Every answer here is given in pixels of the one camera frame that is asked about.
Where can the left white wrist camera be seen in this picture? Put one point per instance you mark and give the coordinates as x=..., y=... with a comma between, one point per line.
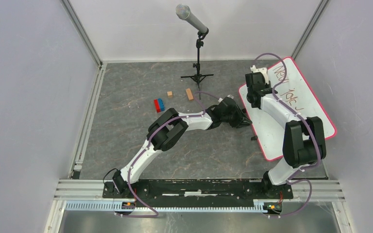
x=228, y=96

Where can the red blue toy brick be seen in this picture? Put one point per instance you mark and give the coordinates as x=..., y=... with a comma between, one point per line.
x=159, y=105

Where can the pink-framed whiteboard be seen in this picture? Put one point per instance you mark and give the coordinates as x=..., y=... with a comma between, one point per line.
x=295, y=92

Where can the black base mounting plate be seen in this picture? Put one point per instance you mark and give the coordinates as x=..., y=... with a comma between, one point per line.
x=198, y=193

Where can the long wooden block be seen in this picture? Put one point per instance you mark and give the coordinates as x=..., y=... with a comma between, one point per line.
x=189, y=94

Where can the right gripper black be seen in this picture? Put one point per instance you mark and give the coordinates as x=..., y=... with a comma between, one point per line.
x=267, y=85

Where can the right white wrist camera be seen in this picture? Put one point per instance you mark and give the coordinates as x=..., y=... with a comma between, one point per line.
x=263, y=71

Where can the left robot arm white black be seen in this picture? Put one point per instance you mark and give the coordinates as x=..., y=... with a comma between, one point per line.
x=166, y=131

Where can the silver microphone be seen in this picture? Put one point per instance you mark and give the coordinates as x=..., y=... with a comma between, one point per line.
x=185, y=13

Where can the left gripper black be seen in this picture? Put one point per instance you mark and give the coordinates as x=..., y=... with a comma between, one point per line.
x=239, y=116

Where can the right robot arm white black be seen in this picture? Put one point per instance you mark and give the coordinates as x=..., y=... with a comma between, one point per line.
x=303, y=142

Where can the grey slotted cable duct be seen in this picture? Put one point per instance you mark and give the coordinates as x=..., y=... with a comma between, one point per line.
x=129, y=207

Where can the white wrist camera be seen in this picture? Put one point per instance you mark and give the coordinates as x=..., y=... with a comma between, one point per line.
x=228, y=96
x=263, y=71

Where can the black microphone tripod stand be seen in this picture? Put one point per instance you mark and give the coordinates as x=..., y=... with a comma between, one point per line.
x=198, y=77

